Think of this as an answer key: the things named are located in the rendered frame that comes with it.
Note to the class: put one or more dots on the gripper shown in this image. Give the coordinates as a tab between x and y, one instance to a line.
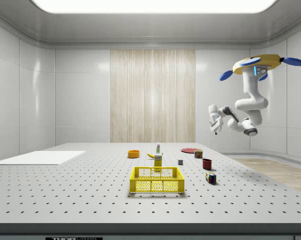
217	124

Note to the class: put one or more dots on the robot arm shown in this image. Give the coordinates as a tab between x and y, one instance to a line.
250	82

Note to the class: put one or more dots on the flat-sided can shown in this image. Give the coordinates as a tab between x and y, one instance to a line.
198	154

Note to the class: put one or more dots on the red plate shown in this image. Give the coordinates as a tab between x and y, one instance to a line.
188	150

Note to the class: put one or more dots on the red mug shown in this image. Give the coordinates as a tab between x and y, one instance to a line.
207	164

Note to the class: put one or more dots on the grey cube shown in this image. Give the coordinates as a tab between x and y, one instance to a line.
180	162

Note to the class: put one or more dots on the puzzle cube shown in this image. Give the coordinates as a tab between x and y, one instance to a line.
211	178

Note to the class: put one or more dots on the small white bottle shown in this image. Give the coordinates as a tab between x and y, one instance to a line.
158	148

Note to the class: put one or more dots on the yellow box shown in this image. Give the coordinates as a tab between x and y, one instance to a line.
158	161

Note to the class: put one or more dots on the banana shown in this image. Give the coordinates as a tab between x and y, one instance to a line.
150	155

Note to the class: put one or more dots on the drone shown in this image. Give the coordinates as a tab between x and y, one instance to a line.
263	61

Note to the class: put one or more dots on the yellow basket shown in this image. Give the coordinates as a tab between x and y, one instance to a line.
156	186

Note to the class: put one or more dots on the yellow bowl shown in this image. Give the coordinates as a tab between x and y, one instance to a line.
133	153

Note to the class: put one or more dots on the white board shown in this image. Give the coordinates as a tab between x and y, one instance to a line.
40	157

